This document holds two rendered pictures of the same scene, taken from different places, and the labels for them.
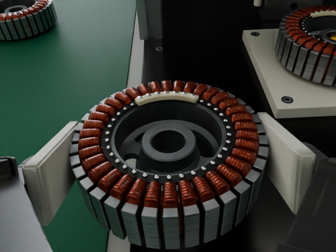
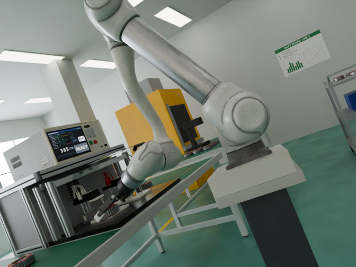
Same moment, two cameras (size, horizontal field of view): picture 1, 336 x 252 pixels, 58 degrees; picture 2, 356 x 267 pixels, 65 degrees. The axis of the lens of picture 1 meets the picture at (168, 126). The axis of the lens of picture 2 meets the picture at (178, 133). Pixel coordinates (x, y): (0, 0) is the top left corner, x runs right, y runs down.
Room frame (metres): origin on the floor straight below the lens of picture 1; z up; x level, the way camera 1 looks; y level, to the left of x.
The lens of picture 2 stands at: (-0.80, 0.95, 1.01)
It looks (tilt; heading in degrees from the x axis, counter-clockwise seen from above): 1 degrees up; 295
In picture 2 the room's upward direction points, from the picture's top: 22 degrees counter-clockwise
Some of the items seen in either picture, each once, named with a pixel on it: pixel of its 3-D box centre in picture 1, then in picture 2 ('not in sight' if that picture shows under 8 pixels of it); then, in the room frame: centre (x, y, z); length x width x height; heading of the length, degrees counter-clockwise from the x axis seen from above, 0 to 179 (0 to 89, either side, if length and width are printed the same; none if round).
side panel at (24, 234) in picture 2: not in sight; (20, 223); (0.68, 0.02, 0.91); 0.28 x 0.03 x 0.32; 179
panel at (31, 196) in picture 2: not in sight; (83, 192); (0.52, -0.30, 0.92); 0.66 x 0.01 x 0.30; 89
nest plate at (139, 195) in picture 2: not in sight; (135, 196); (0.27, -0.41, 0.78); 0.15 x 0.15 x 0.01; 89
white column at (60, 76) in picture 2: not in sight; (86, 140); (3.22, -3.42, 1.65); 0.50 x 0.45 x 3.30; 179
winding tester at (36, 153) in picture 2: not in sight; (59, 150); (0.59, -0.31, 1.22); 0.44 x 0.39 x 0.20; 89
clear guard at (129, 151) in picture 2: not in sight; (121, 156); (0.27, -0.45, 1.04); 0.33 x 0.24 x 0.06; 179
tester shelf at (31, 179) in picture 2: not in sight; (65, 169); (0.59, -0.30, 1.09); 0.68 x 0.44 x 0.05; 89
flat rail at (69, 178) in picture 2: not in sight; (94, 168); (0.37, -0.30, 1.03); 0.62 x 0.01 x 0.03; 89
